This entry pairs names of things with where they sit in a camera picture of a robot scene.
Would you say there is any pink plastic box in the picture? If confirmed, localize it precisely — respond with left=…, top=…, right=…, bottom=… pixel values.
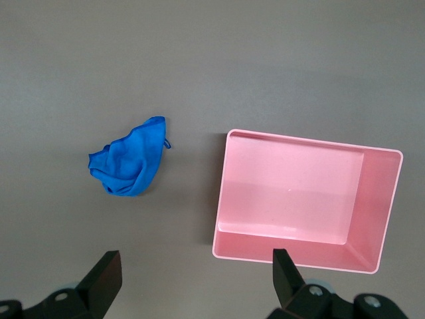
left=211, top=128, right=404, bottom=275

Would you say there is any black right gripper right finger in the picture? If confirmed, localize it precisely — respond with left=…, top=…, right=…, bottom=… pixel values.
left=269, top=248, right=408, bottom=319

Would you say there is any blue microfiber cloth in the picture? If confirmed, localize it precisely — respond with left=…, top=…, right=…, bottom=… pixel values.
left=88, top=116, right=172, bottom=197

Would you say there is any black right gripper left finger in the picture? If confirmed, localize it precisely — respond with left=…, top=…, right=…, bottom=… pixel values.
left=0, top=250, right=124, bottom=319

